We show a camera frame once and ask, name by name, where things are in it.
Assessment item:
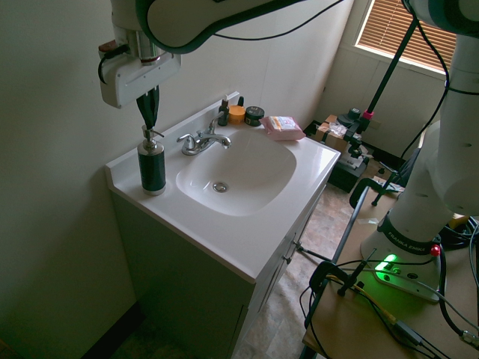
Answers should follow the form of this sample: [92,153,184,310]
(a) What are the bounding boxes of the black C-clamp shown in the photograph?
[308,248,379,298]
[350,178,407,209]

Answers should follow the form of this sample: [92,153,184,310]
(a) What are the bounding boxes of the black round jar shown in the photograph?
[244,105,266,126]

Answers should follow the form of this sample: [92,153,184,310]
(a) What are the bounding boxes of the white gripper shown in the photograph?
[99,53,183,130]

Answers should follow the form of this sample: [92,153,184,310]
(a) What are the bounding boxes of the black camera stand pole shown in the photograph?
[361,16,420,113]

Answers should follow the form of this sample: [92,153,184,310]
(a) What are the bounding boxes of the brown window blinds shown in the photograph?
[353,0,458,74]

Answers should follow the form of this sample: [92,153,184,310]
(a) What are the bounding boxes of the wrist camera with pink mount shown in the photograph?
[97,39,130,61]

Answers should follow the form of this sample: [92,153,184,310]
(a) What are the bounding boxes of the black cable adapter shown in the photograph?
[393,319,426,346]

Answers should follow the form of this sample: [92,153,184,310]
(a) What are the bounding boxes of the black stand leg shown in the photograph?
[293,241,335,263]

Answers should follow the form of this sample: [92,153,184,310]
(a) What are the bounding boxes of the dark sanitizer pump bottle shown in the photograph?
[137,125,167,197]

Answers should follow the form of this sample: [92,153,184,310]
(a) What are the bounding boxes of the pink wipes pack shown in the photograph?
[259,114,307,142]

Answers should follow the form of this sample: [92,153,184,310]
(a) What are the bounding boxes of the wooden table board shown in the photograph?
[302,182,479,359]

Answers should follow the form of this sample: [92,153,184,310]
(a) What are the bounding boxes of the metal cabinet handle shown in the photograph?
[282,232,297,265]

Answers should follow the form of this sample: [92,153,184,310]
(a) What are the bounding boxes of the dark dropper bottle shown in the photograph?
[218,96,231,127]

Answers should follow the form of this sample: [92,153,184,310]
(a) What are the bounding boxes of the yellow cable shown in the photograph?
[353,282,397,325]

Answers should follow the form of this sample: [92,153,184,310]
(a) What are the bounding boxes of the orange round jar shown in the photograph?
[228,105,247,126]

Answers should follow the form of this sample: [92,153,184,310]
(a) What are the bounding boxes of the brown cardboard box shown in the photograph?
[316,114,351,150]

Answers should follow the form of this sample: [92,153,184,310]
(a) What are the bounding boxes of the black box on floor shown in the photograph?
[327,149,372,194]

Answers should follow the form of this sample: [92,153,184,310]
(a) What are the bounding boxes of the black stand head device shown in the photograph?
[338,107,367,158]

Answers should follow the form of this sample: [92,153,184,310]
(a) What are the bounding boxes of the white vanity sink cabinet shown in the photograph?
[104,90,342,359]

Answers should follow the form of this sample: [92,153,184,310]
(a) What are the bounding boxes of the chrome sink faucet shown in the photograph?
[176,111,233,156]

